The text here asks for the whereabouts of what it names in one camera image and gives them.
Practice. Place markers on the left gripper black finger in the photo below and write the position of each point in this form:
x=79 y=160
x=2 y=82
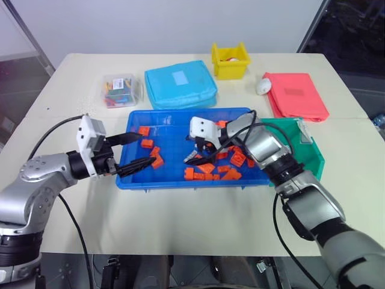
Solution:
x=126 y=137
x=136 y=165

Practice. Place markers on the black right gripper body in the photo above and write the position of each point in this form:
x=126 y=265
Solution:
x=207 y=144

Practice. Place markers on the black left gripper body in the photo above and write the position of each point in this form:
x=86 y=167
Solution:
x=102 y=159

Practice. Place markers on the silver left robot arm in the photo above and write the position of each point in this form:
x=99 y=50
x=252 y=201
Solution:
x=36 y=186

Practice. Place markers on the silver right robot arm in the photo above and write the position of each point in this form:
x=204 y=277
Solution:
x=312 y=204

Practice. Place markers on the blue plastic bin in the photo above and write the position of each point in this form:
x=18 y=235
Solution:
x=171 y=177

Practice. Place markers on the yellow plastic bin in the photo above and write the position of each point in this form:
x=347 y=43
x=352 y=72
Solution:
x=230 y=69

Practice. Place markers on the green plastic bin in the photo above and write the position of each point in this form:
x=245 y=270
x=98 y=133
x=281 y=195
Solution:
x=312 y=156

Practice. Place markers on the orange plastic block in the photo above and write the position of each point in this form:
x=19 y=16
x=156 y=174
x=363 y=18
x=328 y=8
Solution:
x=158 y=162
x=223 y=169
x=233 y=174
x=207 y=168
x=147 y=143
x=207 y=177
x=189 y=174
x=221 y=123
x=144 y=130
x=237 y=158
x=155 y=151
x=222 y=155
x=250 y=162
x=231 y=148

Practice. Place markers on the clear box of colourful pieces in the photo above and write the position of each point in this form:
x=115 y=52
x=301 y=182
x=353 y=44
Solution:
x=120 y=91

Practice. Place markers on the light blue fabric pouch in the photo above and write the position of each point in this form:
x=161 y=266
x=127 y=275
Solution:
x=180 y=87

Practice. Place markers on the white computer mouse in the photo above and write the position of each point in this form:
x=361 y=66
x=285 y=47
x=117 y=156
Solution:
x=263 y=86

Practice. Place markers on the white orange item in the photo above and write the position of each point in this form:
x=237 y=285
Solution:
x=231 y=59

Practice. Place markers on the clear label holder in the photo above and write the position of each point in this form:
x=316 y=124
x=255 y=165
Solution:
x=304 y=132

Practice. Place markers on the coral red fabric pouch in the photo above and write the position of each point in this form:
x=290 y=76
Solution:
x=294 y=96

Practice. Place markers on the clear plastic water bottle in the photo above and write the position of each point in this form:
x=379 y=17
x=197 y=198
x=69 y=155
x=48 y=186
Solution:
x=380 y=119

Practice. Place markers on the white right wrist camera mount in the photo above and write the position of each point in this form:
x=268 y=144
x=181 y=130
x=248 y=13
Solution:
x=203 y=128

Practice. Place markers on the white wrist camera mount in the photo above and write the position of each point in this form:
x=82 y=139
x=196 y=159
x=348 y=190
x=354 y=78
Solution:
x=203 y=128
x=85 y=141

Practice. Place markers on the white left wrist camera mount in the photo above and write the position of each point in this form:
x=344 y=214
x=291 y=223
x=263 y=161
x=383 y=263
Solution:
x=85 y=141

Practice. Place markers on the grey metal frame post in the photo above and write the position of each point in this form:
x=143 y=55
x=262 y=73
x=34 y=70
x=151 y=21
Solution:
x=30 y=33

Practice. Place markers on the dark window frame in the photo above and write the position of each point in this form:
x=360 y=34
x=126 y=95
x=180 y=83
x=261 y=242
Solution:
x=312 y=27

